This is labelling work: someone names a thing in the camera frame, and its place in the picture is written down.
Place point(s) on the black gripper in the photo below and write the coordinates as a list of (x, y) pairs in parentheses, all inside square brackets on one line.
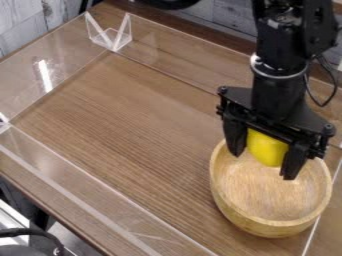
[(272, 108)]

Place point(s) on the yellow lemon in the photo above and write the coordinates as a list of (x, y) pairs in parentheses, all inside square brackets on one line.
[(266, 149)]

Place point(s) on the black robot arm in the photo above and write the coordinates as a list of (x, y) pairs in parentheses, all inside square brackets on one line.
[(295, 31)]

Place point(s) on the light wooden bowl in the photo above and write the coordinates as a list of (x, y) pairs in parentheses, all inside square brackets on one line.
[(263, 204)]

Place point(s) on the clear acrylic enclosure walls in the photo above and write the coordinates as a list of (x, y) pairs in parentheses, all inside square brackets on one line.
[(107, 140)]

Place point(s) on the clear acrylic corner bracket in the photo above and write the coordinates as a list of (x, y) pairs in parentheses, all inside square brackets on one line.
[(109, 38)]

